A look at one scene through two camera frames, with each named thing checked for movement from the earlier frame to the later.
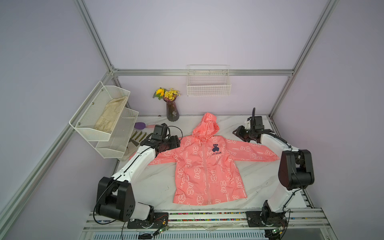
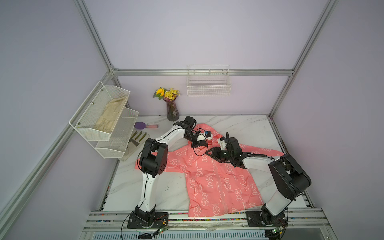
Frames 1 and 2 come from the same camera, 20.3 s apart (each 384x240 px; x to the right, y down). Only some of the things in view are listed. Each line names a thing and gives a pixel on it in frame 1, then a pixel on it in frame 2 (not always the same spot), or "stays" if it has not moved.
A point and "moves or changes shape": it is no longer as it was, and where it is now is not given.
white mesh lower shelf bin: [116, 146] stays
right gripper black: [239, 133] to [215, 153]
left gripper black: [175, 142] to [199, 143]
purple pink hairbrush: [140, 125] stays
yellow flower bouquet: [170, 95] stays
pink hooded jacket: [209, 170] moves or changes shape
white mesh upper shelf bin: [96, 117] stays
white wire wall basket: [208, 80] stays
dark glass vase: [172, 112] stays
